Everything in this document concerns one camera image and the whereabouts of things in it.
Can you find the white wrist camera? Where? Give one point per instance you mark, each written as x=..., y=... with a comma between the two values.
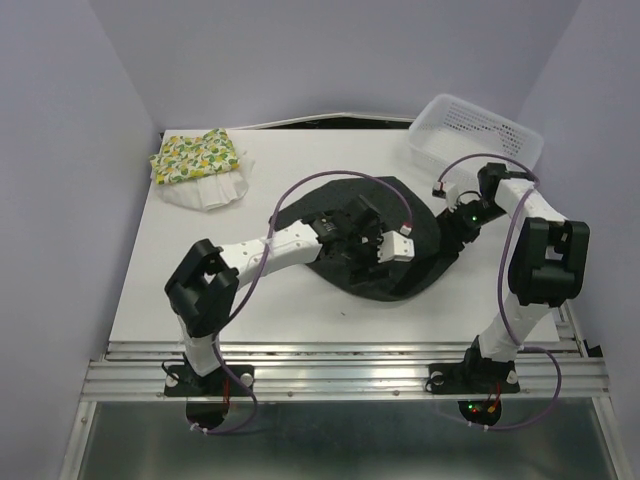
x=447, y=191
x=395, y=247

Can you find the black skirt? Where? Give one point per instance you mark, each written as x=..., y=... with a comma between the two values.
x=391, y=197

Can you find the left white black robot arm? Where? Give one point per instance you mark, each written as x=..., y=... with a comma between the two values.
x=212, y=283

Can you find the white plastic basket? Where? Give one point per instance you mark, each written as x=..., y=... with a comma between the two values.
x=450, y=128

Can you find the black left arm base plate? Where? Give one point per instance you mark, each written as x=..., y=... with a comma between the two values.
x=208, y=399

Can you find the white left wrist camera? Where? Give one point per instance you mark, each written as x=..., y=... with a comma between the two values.
x=395, y=247

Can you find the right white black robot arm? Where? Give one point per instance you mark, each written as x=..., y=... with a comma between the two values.
x=542, y=265

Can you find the lemon print skirt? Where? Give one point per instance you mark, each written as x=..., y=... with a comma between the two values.
x=184, y=158

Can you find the white pleated skirt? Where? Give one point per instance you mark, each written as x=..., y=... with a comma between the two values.
x=209, y=192

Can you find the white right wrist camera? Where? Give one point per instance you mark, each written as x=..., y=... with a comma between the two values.
x=447, y=191

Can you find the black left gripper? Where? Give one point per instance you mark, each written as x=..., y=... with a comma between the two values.
x=359, y=271

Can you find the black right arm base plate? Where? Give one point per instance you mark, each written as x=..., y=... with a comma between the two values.
x=489, y=381

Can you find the aluminium extrusion rail frame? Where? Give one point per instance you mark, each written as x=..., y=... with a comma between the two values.
x=131, y=371

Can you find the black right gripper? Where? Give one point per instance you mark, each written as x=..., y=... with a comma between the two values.
x=454, y=231

